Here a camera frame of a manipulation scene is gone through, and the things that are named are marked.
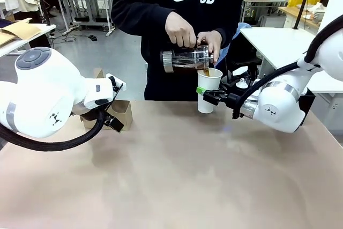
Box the person's right hand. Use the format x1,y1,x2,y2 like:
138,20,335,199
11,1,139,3
165,11,198,49

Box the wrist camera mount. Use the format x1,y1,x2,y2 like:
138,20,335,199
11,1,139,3
105,73,127,106
221,76,253,93

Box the glass french press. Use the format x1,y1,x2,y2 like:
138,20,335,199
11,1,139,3
160,45,218,75

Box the blue cloth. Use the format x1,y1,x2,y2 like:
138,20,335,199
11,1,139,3
214,21,254,67

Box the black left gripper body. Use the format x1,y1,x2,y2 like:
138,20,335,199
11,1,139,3
101,107,125,134

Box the brown cardboard cup carrier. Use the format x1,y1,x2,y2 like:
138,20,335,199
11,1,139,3
80,68,133,131

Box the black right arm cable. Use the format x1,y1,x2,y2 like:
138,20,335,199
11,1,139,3
232,21,337,120

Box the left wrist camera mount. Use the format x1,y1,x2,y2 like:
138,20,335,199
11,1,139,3
105,73,127,106

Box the person's left forearm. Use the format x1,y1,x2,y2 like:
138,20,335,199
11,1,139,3
211,0,246,53

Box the brown cardboard sheet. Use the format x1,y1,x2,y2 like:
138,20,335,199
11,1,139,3
0,18,41,47

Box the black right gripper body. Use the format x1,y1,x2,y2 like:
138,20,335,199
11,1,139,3
223,92,243,111

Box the white paper cup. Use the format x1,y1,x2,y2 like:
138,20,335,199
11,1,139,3
197,68,224,114

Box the wooden top table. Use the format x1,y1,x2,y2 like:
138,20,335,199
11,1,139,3
278,5,324,28

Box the person's right forearm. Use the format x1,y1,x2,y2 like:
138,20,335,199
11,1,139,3
110,0,177,39

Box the person's black hoodie torso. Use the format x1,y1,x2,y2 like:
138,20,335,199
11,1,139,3
110,0,246,101

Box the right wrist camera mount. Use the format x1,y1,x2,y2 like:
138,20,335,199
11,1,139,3
221,76,253,93

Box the white table with cardboard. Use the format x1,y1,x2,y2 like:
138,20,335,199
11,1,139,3
0,18,57,58

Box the black tripod pole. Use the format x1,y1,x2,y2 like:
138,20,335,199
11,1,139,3
293,0,315,30

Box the person's left hand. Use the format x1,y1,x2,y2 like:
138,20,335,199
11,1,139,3
197,31,223,65

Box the stacked white bowls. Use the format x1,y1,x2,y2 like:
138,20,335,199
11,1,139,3
311,2,327,25

